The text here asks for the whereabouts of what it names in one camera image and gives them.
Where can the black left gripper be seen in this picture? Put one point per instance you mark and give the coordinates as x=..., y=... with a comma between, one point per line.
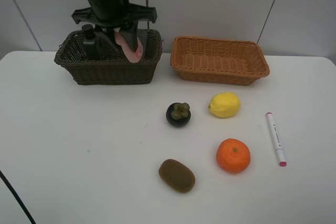
x=105, y=46

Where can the pink bottle white cap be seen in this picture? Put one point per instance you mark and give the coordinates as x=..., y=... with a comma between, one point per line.
x=132, y=57

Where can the dark green pump bottle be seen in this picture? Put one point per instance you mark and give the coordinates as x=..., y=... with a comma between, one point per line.
x=91, y=43

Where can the dark purple mangosteen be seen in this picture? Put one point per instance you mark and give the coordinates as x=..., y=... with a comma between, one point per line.
x=178, y=114

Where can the yellow lemon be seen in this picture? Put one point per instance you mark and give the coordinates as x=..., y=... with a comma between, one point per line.
x=224, y=105

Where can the orange tangerine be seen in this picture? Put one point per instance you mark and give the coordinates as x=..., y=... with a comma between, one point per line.
x=233, y=156

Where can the white marker pink cap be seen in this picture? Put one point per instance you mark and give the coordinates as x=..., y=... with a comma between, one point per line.
x=278, y=148

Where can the black whiteboard eraser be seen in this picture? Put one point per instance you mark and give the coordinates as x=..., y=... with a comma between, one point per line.
x=142, y=36

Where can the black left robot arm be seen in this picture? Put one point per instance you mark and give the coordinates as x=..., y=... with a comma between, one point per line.
x=104, y=6

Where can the dark brown wicker basket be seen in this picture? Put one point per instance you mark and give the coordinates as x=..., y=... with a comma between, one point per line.
x=71, y=55

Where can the orange wicker basket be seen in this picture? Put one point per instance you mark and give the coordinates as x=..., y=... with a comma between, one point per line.
x=223, y=61

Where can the brown kiwi fruit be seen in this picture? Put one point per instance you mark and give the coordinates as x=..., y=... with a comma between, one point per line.
x=177, y=176

